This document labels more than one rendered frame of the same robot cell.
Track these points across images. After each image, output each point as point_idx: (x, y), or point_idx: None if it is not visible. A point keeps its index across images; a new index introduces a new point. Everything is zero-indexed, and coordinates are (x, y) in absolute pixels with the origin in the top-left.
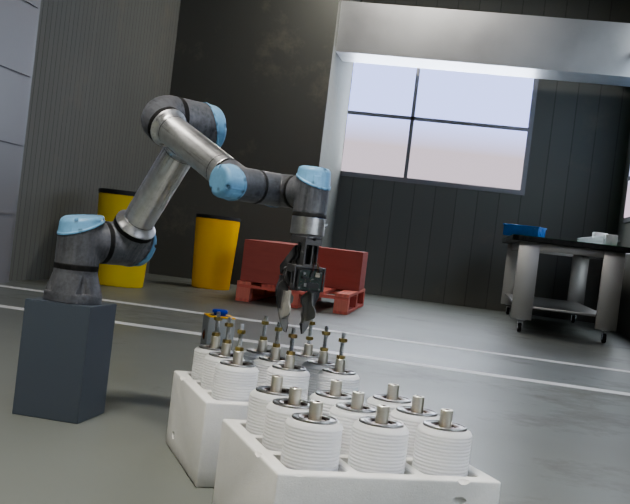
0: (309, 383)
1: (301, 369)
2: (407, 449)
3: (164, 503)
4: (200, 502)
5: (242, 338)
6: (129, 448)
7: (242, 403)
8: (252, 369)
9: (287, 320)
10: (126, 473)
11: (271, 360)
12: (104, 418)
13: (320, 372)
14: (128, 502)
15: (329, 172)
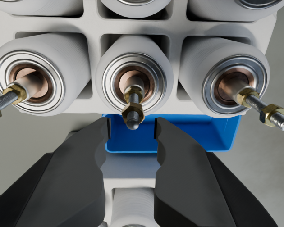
0: (203, 3)
1: (149, 110)
2: None
3: (36, 119)
4: (62, 115)
5: (4, 106)
6: None
7: (66, 110)
8: (61, 110)
9: (105, 143)
10: None
11: (116, 0)
12: None
13: (194, 87)
14: (11, 119)
15: None
